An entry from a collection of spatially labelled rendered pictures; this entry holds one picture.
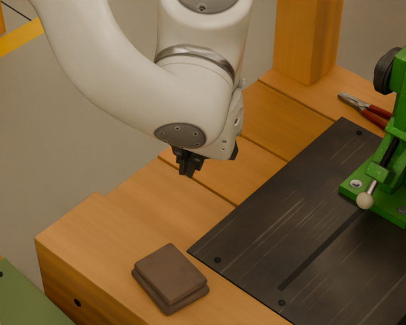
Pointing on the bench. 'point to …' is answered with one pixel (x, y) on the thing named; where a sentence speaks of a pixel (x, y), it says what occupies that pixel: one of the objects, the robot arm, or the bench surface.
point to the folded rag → (170, 279)
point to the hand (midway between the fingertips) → (190, 158)
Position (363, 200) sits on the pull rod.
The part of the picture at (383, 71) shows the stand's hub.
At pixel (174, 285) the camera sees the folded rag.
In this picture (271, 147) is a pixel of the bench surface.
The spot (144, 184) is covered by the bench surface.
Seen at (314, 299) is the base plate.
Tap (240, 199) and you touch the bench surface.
